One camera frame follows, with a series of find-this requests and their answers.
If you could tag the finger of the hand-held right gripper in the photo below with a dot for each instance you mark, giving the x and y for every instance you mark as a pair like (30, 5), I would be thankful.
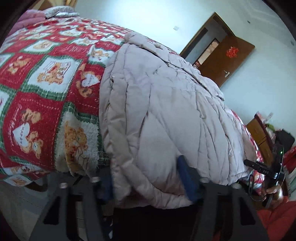
(251, 163)

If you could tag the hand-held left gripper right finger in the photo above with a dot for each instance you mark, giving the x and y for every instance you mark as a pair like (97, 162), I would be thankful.
(188, 180)

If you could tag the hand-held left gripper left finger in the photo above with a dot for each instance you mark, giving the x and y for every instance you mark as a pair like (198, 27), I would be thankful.
(106, 187)

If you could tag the pale pink quilted jacket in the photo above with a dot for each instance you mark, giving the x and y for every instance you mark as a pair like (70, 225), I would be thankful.
(161, 115)

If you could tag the person's right forearm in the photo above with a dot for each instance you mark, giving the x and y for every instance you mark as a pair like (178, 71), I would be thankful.
(277, 220)

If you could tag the person's right hand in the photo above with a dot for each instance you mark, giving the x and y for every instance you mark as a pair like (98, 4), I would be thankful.
(275, 191)

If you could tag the red bag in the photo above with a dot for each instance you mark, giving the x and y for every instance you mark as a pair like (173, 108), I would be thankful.
(291, 162)

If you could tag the black bag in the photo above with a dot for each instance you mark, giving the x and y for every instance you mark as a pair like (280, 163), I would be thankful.
(283, 138)

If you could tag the wooden cabinet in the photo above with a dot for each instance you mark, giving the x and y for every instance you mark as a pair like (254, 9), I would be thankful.
(259, 134)

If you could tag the brown wooden door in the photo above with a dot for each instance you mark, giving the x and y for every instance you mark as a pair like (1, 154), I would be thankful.
(231, 60)

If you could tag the red paper door decoration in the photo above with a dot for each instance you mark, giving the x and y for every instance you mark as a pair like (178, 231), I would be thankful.
(232, 52)

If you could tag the red printed bear blanket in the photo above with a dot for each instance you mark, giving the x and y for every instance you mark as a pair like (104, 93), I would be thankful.
(46, 81)

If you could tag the zebra striped pillow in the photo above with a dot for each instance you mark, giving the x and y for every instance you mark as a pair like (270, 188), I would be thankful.
(60, 12)

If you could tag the pink folded quilt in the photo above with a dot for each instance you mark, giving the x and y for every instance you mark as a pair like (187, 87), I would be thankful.
(30, 15)

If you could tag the brown door frame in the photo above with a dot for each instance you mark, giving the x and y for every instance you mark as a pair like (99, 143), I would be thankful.
(201, 30)

